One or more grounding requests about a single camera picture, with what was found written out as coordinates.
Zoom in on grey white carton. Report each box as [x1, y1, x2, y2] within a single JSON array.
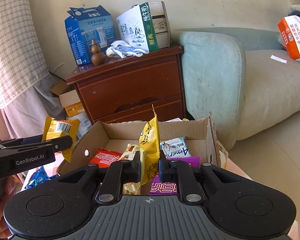
[[149, 1, 171, 49]]

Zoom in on open small cardboard box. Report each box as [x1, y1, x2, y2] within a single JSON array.
[[50, 81, 85, 118]]

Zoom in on blue gift box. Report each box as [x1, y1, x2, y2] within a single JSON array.
[[64, 5, 117, 66]]

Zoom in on blue foil snack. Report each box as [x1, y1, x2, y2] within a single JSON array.
[[24, 166, 58, 189]]

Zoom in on orange white paper bag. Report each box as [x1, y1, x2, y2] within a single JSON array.
[[277, 15, 300, 62]]

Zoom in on red snack pack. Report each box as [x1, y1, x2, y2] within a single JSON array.
[[89, 148, 122, 168]]

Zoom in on yellow waffle snack pack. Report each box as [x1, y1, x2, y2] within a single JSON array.
[[139, 109, 160, 185]]

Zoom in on wooden gourd ornament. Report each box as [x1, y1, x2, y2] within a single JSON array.
[[91, 40, 106, 66]]

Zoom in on checkered pink fabric cover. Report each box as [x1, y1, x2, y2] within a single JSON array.
[[0, 0, 65, 138]]

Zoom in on blue white Amer snack pack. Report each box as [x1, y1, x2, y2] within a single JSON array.
[[160, 137, 191, 158]]

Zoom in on croissant snack pack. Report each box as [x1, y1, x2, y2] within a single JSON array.
[[119, 144, 141, 195]]

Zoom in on white work gloves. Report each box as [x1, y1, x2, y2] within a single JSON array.
[[106, 40, 149, 59]]

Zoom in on light blue sofa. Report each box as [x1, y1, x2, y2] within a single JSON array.
[[172, 27, 300, 150]]

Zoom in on person's left hand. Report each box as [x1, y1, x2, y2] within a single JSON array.
[[0, 176, 15, 239]]

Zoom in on purple snack pack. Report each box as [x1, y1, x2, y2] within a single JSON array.
[[149, 155, 200, 196]]

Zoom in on white green milk carton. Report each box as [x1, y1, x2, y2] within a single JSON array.
[[116, 2, 159, 52]]

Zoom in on dark wooden nightstand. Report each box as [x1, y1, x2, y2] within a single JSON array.
[[66, 44, 186, 124]]

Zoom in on cut milk carton box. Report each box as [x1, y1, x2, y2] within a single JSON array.
[[57, 116, 228, 175]]

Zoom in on yellow barcode snack pack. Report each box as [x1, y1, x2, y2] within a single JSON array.
[[42, 116, 80, 162]]

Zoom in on white printed bag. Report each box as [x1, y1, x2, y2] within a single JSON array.
[[73, 112, 92, 139]]

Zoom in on white paper slip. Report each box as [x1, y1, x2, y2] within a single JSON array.
[[270, 55, 287, 64]]

